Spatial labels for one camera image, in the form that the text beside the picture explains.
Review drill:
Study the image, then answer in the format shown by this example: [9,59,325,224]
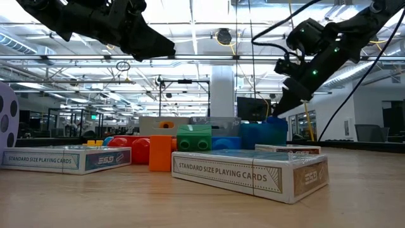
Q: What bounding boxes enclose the large blue toy block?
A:
[211,136,242,151]

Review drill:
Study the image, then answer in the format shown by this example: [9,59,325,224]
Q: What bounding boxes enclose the yellow hanging cable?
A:
[302,101,316,142]

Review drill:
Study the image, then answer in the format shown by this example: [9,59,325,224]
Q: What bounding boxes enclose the purple foam die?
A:
[0,81,20,153]

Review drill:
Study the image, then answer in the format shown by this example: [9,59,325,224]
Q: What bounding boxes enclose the brown print playing card deck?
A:
[171,149,330,205]

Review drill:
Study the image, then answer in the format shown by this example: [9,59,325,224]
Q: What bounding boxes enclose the white building column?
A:
[210,65,237,118]

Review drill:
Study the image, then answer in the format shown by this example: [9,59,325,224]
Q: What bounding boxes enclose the teal print playing card deck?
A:
[0,144,132,175]

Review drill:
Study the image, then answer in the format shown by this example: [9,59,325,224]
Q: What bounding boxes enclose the red toy block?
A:
[107,135,151,165]

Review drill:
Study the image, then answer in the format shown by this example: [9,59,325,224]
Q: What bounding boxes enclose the blue studded toy brick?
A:
[265,116,289,126]

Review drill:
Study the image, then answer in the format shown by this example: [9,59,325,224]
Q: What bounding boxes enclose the black monitor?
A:
[236,96,272,122]

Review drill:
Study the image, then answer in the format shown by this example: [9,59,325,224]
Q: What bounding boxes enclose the black neighbouring rig frame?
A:
[158,79,211,118]

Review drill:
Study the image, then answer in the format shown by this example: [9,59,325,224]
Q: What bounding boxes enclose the white plastic bin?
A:
[139,116,190,137]

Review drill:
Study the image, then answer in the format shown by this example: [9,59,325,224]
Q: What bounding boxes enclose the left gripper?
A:
[56,0,177,63]

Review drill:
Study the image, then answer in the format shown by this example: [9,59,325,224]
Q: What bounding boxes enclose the orange toy block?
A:
[149,135,177,172]

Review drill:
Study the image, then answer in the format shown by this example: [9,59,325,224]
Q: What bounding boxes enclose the black round ceiling fixture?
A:
[217,28,232,45]

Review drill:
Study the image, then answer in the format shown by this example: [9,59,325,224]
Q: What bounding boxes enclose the teal plastic bin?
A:
[239,122,289,150]

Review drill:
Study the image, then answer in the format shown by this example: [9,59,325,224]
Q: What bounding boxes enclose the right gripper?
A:
[272,52,336,117]

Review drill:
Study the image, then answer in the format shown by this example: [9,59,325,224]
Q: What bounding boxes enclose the grey plastic bin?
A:
[189,117,242,137]

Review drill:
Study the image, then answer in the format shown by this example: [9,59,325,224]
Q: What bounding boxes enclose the small green toy block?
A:
[176,124,213,152]

